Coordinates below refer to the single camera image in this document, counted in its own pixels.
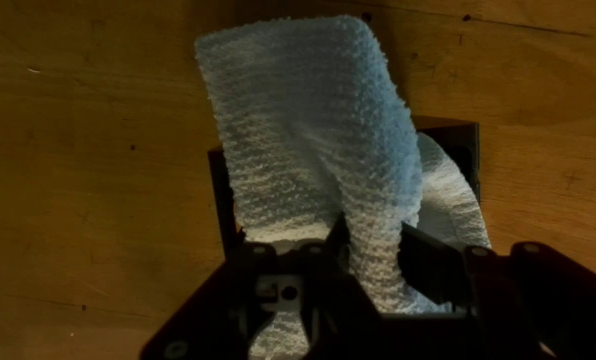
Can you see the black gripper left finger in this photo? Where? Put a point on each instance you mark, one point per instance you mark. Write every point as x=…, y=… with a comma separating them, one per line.
x=310, y=320

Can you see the light blue terry cloth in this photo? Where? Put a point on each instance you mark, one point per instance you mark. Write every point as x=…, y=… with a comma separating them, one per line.
x=310, y=133

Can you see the black perforated plastic box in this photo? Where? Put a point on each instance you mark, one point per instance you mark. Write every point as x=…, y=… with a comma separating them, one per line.
x=221, y=192

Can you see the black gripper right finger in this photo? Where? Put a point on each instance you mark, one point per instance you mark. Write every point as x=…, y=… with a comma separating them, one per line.
x=544, y=300

